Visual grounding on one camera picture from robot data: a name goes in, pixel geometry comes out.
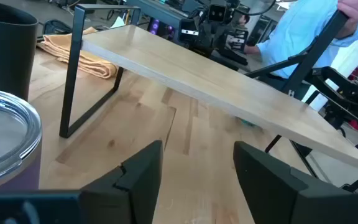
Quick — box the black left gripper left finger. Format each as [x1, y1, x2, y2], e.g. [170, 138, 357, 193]
[81, 140, 164, 224]

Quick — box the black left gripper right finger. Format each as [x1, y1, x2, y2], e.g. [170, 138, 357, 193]
[232, 141, 356, 224]

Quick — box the purple tumbler with clear lid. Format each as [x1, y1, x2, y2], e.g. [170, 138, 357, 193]
[0, 87, 44, 191]

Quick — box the black cup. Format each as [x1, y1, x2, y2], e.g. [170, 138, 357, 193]
[0, 0, 39, 101]

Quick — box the computer tower with purple lights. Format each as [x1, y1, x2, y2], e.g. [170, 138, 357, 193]
[147, 17, 177, 40]

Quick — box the wooden tray with hole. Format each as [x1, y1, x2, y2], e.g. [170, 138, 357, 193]
[58, 4, 358, 192]

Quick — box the person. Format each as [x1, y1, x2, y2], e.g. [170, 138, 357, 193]
[243, 0, 358, 80]

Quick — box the black equipment rig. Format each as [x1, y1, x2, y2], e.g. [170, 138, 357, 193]
[311, 66, 358, 153]

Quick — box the orange folded towel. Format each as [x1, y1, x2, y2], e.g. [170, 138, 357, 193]
[37, 27, 119, 80]

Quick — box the person's hand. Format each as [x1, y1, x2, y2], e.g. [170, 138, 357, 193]
[337, 0, 358, 23]

